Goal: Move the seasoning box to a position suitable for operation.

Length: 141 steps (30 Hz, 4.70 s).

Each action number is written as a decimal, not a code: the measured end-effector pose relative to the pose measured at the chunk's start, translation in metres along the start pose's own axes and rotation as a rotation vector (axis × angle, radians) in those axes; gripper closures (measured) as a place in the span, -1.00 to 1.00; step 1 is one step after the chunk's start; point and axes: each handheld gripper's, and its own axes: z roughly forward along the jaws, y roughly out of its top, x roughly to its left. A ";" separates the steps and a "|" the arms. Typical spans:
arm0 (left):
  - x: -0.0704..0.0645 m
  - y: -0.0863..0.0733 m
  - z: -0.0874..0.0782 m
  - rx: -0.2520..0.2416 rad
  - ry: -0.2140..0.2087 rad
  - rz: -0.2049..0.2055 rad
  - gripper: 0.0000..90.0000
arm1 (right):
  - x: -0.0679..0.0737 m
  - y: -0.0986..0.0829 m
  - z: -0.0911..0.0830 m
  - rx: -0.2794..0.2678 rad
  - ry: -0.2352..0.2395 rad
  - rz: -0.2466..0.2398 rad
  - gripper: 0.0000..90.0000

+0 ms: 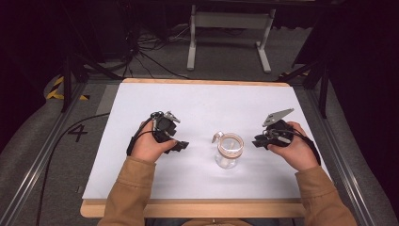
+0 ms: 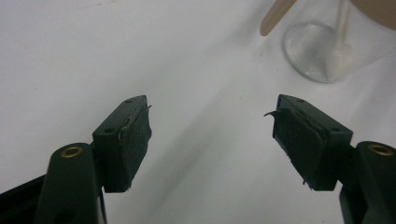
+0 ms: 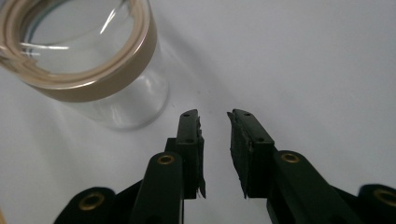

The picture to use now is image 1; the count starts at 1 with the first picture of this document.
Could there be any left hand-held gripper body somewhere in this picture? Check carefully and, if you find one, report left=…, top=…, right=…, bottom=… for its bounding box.
left=151, top=110, right=182, bottom=144

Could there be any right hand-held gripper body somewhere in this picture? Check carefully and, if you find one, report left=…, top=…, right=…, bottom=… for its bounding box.
left=261, top=107, right=296, bottom=149

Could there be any glass jar with clasp lid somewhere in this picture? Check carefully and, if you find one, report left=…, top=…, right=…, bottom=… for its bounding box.
left=211, top=130, right=246, bottom=170

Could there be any person's left hand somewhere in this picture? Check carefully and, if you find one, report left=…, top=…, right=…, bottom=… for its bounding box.
left=129, top=120, right=179, bottom=164

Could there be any person's right hand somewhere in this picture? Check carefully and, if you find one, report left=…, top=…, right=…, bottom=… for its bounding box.
left=266, top=121, right=320, bottom=172

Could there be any white table sheet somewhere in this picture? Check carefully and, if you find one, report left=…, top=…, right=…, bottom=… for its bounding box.
left=81, top=82, right=331, bottom=201

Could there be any wooden table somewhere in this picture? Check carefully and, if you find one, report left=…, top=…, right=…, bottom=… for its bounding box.
left=79, top=77, right=308, bottom=219

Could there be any black tripod stand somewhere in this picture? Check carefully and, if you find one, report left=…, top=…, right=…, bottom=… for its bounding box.
left=59, top=0, right=122, bottom=114
left=275, top=46, right=334, bottom=120

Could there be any yellow black hazard tape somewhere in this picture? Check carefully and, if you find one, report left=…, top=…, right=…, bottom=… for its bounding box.
left=45, top=75, right=91, bottom=102

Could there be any black wrist strap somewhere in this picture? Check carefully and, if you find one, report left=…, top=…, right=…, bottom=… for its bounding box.
left=125, top=120, right=155, bottom=157
left=290, top=127, right=322, bottom=167

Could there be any metal floor rail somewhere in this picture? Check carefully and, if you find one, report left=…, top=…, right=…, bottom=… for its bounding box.
left=305, top=88, right=378, bottom=226
left=0, top=82, right=88, bottom=226

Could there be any bundle of black cables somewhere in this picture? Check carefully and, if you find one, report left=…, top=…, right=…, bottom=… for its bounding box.
left=121, top=22, right=191, bottom=80

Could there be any black cable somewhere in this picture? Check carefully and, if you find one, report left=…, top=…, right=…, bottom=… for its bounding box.
left=35, top=112, right=111, bottom=226

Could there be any white metal stand frame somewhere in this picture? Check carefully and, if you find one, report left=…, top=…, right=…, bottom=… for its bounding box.
left=186, top=4, right=278, bottom=74

